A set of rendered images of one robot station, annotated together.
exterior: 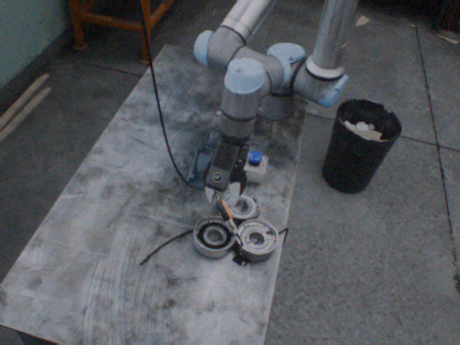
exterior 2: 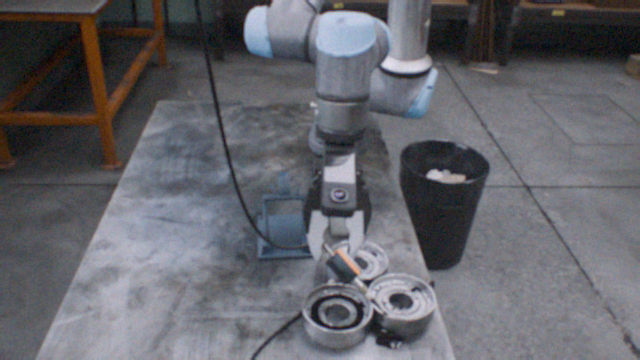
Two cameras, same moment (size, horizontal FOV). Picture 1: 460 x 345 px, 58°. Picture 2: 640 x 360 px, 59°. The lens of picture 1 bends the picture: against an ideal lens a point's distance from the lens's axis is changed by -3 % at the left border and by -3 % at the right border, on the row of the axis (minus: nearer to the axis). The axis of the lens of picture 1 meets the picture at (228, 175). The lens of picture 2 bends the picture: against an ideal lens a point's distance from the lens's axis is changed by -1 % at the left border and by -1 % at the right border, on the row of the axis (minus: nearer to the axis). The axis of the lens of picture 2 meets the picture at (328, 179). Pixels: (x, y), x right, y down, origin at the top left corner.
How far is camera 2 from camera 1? 30 cm
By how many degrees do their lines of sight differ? 18
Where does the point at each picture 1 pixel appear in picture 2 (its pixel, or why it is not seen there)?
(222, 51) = (291, 24)
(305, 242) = not seen: hidden behind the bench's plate
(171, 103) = (194, 165)
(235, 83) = (339, 40)
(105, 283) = not seen: outside the picture
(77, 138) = (28, 288)
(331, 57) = (415, 41)
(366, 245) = (494, 330)
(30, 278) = not seen: outside the picture
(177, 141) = (223, 208)
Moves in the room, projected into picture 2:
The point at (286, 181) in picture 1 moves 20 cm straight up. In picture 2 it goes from (400, 223) to (412, 132)
